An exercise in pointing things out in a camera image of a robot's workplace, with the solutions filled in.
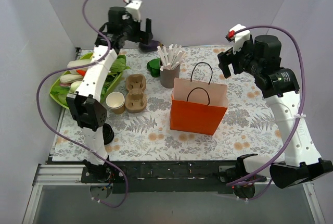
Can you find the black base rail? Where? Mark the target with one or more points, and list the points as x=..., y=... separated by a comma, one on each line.
x=103, y=172

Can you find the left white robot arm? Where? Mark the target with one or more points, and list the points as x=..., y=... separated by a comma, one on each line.
x=84, y=104

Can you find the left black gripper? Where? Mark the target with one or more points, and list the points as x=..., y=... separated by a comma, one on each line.
x=143, y=34

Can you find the stack of paper cups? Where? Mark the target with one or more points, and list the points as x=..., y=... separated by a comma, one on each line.
x=116, y=102

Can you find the orange paper bag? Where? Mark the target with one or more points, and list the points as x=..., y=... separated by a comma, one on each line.
x=197, y=107

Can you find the green lettuce leaf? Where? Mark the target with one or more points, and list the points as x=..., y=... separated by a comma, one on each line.
x=106, y=85

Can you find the grey straw holder cup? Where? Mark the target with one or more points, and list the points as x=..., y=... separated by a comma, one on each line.
x=167, y=76

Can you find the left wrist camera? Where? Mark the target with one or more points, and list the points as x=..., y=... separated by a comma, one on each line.
x=133, y=7

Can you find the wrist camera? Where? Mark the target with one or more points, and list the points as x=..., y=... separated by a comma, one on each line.
x=237, y=38
x=133, y=7

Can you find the red chili pepper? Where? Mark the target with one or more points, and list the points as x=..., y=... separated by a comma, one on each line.
x=81, y=72

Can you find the green pepper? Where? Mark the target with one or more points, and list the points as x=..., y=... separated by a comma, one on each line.
x=153, y=67

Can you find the white radish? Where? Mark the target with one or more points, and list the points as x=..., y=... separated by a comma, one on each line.
x=70, y=78

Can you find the napa cabbage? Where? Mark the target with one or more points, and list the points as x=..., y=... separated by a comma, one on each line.
x=118, y=66

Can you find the purple eggplant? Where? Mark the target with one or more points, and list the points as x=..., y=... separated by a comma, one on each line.
x=150, y=47

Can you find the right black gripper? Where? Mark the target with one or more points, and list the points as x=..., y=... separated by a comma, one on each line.
x=229, y=59

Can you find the floral table mat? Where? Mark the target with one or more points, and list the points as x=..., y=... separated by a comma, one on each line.
x=247, y=127

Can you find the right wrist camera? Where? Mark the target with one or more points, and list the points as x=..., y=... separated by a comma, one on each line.
x=237, y=38

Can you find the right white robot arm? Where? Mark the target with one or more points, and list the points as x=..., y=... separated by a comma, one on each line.
x=302, y=161

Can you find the green vegetable tray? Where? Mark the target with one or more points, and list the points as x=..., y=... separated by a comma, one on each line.
x=59, y=91

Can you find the aluminium frame rail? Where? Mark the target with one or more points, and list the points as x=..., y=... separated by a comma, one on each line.
x=52, y=174

